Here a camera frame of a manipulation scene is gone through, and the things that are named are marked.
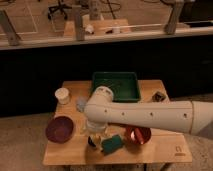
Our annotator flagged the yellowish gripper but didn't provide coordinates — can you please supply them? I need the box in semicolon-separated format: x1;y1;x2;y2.
81;120;108;138

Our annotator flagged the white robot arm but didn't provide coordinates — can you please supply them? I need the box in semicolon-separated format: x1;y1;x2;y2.
84;86;213;140

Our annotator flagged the yellow banana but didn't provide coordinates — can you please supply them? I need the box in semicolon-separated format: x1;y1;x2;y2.
94;136;102;150

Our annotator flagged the purple bowl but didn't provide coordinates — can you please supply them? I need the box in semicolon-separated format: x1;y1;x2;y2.
45;116;74;144

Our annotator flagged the carrot in red bowl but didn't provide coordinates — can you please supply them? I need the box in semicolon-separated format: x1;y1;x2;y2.
135;128;144;144

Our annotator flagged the red bowl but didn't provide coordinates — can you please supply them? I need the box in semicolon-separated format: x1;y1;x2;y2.
125;125;151;145

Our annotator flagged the green sponge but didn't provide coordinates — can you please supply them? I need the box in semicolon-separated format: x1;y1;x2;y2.
101;135;124;155

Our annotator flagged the crumpled grey cloth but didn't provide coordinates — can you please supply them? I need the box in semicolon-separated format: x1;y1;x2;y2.
76;97;88;112

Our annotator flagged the white cup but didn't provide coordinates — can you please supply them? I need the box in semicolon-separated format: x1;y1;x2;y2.
55;88;70;105

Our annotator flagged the green plastic tray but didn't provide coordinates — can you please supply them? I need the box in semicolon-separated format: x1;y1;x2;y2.
91;72;141;103

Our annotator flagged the wooden table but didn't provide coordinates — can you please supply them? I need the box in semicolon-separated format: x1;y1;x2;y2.
43;81;192;165

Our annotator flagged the black office chair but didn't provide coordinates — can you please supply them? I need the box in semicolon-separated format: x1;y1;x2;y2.
47;0;71;20

